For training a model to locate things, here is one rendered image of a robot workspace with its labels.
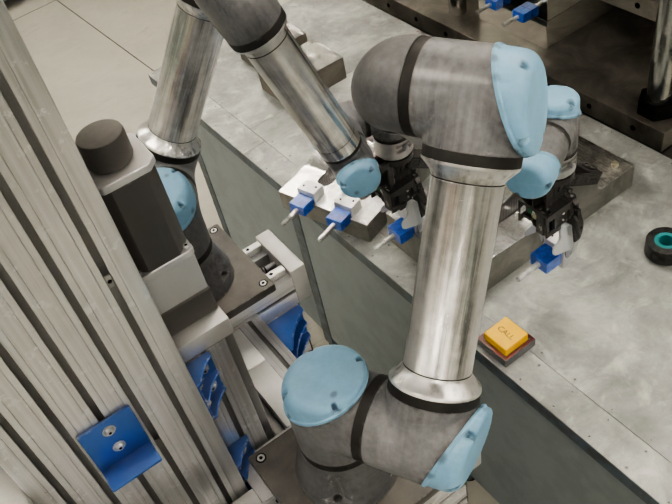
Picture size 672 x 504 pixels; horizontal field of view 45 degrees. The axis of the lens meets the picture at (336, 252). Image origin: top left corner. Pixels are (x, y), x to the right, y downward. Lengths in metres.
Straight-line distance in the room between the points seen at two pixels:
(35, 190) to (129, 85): 3.38
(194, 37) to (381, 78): 0.49
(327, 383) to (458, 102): 0.39
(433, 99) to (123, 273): 0.40
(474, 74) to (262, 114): 1.46
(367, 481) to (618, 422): 0.56
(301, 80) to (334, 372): 0.46
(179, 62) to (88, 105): 2.83
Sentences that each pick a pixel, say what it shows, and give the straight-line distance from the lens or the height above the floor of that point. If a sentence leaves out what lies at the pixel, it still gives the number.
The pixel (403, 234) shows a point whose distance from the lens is 1.70.
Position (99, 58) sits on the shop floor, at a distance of 4.53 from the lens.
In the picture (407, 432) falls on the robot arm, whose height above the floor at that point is 1.26.
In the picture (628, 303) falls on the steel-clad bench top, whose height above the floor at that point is 0.80.
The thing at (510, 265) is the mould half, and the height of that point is 0.83.
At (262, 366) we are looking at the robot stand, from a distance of 1.47.
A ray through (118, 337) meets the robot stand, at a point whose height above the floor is 1.39.
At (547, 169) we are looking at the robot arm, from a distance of 1.26.
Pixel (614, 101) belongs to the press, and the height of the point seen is 0.79.
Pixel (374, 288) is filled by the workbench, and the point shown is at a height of 0.59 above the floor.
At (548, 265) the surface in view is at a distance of 1.57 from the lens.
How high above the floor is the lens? 2.09
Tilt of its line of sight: 45 degrees down
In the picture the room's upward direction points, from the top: 13 degrees counter-clockwise
